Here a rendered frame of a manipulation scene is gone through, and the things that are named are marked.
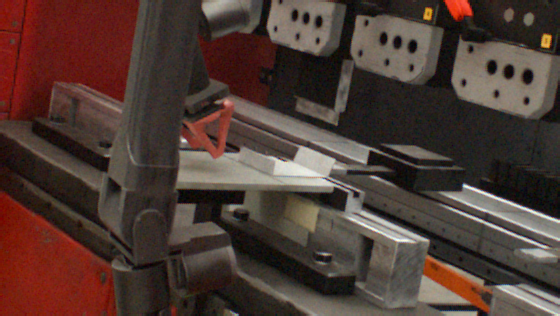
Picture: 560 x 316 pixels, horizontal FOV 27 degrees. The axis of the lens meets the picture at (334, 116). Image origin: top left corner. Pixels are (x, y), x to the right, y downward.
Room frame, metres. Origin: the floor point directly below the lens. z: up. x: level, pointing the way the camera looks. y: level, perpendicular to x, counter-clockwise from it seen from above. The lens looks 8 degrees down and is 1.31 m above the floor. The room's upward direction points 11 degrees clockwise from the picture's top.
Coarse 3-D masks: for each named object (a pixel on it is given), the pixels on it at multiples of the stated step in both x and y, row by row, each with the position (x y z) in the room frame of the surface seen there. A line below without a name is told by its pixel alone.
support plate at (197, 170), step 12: (180, 156) 1.60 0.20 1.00; (192, 156) 1.61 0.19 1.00; (204, 156) 1.63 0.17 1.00; (228, 156) 1.67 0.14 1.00; (264, 156) 1.73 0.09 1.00; (180, 168) 1.52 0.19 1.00; (192, 168) 1.53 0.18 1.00; (204, 168) 1.55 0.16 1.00; (216, 168) 1.56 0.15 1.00; (228, 168) 1.58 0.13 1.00; (240, 168) 1.59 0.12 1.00; (252, 168) 1.61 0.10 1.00; (180, 180) 1.44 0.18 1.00; (192, 180) 1.45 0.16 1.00; (204, 180) 1.47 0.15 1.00; (216, 180) 1.48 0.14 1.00; (228, 180) 1.50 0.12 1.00; (240, 180) 1.51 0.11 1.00; (252, 180) 1.53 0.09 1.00; (264, 180) 1.54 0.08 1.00; (276, 180) 1.56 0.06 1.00; (288, 180) 1.58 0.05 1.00; (300, 180) 1.59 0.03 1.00; (312, 180) 1.61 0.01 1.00
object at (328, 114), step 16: (304, 64) 1.70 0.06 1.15; (320, 64) 1.67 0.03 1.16; (336, 64) 1.65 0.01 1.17; (352, 64) 1.65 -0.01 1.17; (304, 80) 1.70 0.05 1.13; (320, 80) 1.67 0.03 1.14; (336, 80) 1.64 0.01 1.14; (304, 96) 1.69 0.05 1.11; (320, 96) 1.66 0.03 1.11; (336, 96) 1.64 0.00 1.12; (304, 112) 1.70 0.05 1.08; (320, 112) 1.67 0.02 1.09; (336, 112) 1.64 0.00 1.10
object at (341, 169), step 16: (384, 144) 1.85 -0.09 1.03; (368, 160) 1.84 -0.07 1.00; (384, 160) 1.82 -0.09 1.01; (400, 160) 1.79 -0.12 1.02; (416, 160) 1.78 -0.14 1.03; (432, 160) 1.79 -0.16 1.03; (448, 160) 1.82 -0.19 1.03; (384, 176) 1.81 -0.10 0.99; (400, 176) 1.78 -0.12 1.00; (416, 176) 1.76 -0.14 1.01; (432, 176) 1.78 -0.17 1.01; (448, 176) 1.80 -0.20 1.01; (464, 176) 1.83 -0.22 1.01
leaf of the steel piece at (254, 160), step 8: (240, 152) 1.64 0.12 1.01; (248, 152) 1.63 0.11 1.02; (240, 160) 1.64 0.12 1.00; (248, 160) 1.63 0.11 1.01; (256, 160) 1.61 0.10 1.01; (264, 160) 1.60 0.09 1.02; (272, 160) 1.59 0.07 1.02; (256, 168) 1.61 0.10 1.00; (264, 168) 1.60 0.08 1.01; (272, 168) 1.58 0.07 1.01; (280, 168) 1.64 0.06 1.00; (288, 168) 1.65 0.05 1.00; (296, 168) 1.67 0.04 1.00; (304, 168) 1.68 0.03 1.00; (272, 176) 1.58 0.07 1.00; (280, 176) 1.59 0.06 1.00; (288, 176) 1.60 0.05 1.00; (296, 176) 1.61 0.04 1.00; (304, 176) 1.62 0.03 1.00; (312, 176) 1.63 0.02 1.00; (320, 176) 1.64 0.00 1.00
